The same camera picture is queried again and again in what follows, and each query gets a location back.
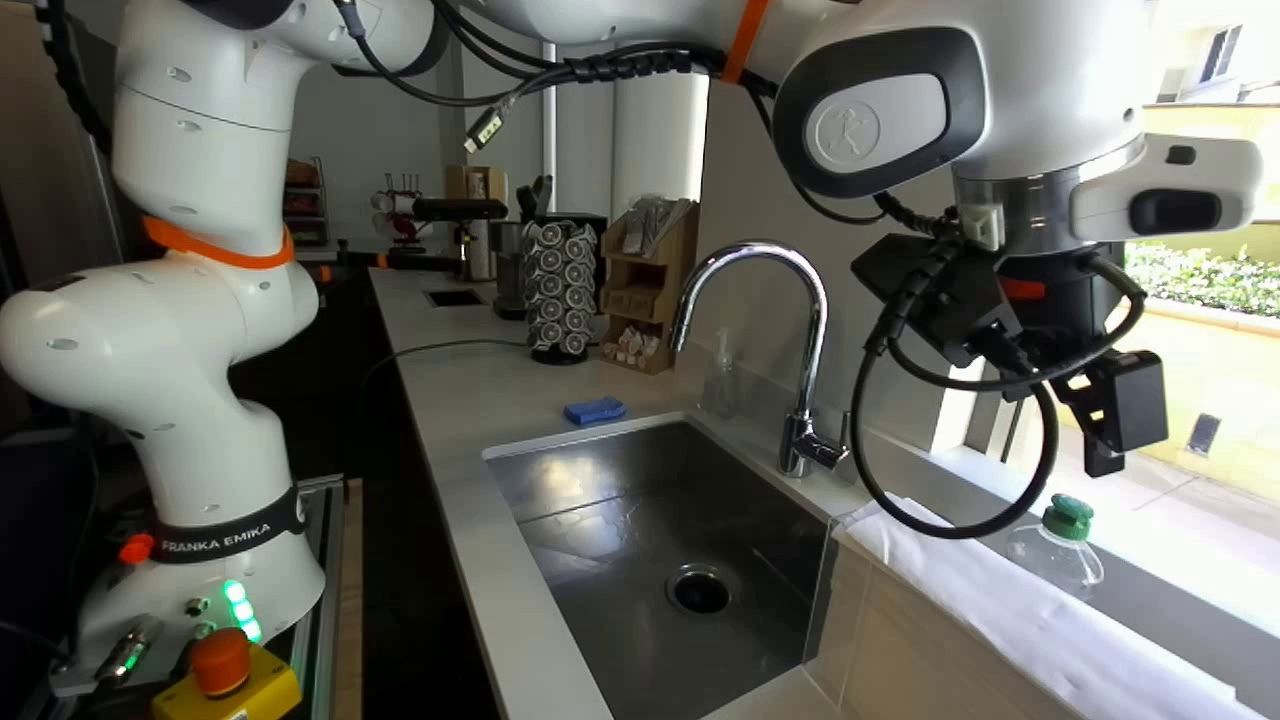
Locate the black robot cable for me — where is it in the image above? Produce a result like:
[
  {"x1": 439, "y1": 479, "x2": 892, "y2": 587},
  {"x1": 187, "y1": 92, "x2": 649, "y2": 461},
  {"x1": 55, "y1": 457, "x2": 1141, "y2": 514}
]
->
[{"x1": 847, "y1": 223, "x2": 1151, "y2": 542}]

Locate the stainless steel sink basin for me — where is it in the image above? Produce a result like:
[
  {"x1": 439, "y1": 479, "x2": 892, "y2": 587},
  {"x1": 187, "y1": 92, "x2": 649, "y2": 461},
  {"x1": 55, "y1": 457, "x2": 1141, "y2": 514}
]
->
[{"x1": 485, "y1": 420, "x2": 828, "y2": 720}]

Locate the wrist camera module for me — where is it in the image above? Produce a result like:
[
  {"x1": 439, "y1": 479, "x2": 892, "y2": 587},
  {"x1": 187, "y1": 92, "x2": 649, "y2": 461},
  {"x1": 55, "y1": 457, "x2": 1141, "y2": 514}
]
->
[{"x1": 1070, "y1": 135, "x2": 1265, "y2": 239}]

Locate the blue sponge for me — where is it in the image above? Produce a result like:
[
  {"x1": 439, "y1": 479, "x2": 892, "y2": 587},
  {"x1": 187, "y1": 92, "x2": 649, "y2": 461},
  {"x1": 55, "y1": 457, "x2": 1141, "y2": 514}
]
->
[{"x1": 559, "y1": 395, "x2": 627, "y2": 427}]

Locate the black camera on tripod arm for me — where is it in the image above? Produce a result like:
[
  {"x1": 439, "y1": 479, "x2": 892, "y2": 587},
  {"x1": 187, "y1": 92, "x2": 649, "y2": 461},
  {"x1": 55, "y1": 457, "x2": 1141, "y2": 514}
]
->
[{"x1": 394, "y1": 201, "x2": 510, "y2": 223}]

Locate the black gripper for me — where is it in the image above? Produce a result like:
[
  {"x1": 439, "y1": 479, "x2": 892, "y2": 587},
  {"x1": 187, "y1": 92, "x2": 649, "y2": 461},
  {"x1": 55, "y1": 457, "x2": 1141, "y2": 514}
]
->
[{"x1": 990, "y1": 247, "x2": 1169, "y2": 475}]

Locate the clear soap bottle green cap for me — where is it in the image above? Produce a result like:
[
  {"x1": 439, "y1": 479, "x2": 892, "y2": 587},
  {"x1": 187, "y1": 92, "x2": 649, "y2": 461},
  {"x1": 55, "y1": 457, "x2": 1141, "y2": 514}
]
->
[{"x1": 1006, "y1": 492, "x2": 1104, "y2": 601}]

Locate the chrome gooseneck faucet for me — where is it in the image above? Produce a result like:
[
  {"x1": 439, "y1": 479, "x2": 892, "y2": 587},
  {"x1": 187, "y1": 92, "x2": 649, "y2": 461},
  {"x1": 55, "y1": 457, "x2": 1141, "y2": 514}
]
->
[{"x1": 672, "y1": 237, "x2": 855, "y2": 479}]

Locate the wooden tea box organizer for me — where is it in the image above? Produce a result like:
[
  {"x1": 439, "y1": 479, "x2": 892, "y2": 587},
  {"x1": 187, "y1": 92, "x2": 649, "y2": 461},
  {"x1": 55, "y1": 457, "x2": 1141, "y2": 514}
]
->
[{"x1": 602, "y1": 194, "x2": 699, "y2": 370}]

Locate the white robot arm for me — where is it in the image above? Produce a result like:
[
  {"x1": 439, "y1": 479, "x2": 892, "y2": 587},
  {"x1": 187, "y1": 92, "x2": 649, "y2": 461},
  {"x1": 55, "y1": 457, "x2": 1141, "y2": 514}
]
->
[{"x1": 5, "y1": 0, "x2": 1148, "y2": 676}]

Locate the yellow emergency stop button box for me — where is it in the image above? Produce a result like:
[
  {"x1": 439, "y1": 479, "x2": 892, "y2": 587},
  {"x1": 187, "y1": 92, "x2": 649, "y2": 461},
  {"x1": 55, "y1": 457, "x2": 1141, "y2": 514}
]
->
[{"x1": 148, "y1": 626, "x2": 304, "y2": 720}]

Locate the coffee pod carousel rack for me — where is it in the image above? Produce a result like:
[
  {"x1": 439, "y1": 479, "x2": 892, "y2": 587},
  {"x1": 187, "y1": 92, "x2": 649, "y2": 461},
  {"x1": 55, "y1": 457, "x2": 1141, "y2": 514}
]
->
[{"x1": 519, "y1": 218, "x2": 595, "y2": 364}]

